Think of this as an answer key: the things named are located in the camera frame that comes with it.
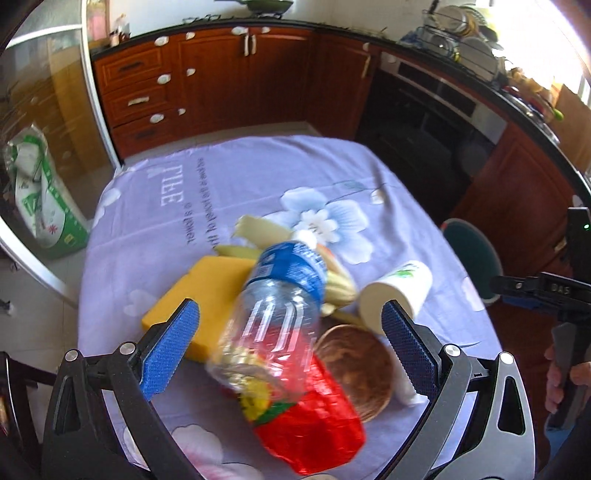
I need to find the white paper cup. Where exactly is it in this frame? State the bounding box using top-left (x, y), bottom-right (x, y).
top-left (358, 260), bottom-right (434, 335)

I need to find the teal plastic basin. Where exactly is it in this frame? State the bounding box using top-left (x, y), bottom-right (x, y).
top-left (441, 218), bottom-right (504, 305)

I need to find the glass sliding door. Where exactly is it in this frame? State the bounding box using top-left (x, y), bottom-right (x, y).
top-left (0, 0), bottom-right (123, 305)

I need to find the dark chair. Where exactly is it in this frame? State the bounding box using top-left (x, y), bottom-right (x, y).
top-left (0, 351), bottom-right (56, 480)

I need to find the red snack bag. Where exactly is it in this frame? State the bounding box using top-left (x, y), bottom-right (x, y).
top-left (222, 323), bottom-right (368, 476)

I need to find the green frying pan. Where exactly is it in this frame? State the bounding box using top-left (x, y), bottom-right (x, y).
top-left (245, 0), bottom-right (296, 12)

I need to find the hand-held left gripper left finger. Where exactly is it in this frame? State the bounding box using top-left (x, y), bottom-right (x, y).
top-left (42, 298), bottom-right (206, 480)

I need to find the wooden kitchen cabinet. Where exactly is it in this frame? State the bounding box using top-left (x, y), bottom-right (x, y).
top-left (450, 122), bottom-right (589, 287)
top-left (90, 23), bottom-right (384, 160)

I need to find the metal dish rack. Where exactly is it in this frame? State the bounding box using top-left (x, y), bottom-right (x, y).
top-left (406, 2), bottom-right (509, 84)

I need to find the yellow sponge block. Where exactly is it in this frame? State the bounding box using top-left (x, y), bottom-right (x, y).
top-left (141, 256), bottom-right (259, 363)

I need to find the green and white plastic bag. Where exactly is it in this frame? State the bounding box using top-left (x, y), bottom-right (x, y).
top-left (4, 122), bottom-right (90, 261)

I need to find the pale corn husk leaf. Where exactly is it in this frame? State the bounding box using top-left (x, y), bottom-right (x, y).
top-left (233, 215), bottom-right (296, 252)

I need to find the brown wooden bowl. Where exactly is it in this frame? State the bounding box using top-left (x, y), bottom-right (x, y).
top-left (314, 324), bottom-right (397, 424)

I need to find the yellow-green corn husk bundle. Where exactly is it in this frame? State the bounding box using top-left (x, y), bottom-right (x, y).
top-left (215, 244), bottom-right (360, 324)

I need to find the clear plastic bottle blue label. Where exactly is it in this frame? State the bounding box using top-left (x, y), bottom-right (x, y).
top-left (205, 229), bottom-right (329, 408)

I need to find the purple floral tablecloth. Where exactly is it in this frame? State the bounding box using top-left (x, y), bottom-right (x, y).
top-left (76, 134), bottom-right (504, 480)

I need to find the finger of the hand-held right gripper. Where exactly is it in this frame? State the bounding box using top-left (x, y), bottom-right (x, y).
top-left (489, 274), bottom-right (561, 319)

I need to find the black built-in oven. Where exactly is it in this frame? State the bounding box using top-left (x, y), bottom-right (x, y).
top-left (355, 51), bottom-right (509, 195)

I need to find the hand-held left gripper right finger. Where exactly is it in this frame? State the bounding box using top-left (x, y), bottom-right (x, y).
top-left (376, 299), bottom-right (536, 480)

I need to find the person's right hand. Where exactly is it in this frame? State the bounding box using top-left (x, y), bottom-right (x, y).
top-left (544, 344), bottom-right (563, 415)

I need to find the white red yogurt lid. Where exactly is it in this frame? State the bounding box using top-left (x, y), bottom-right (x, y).
top-left (394, 369), bottom-right (428, 408)

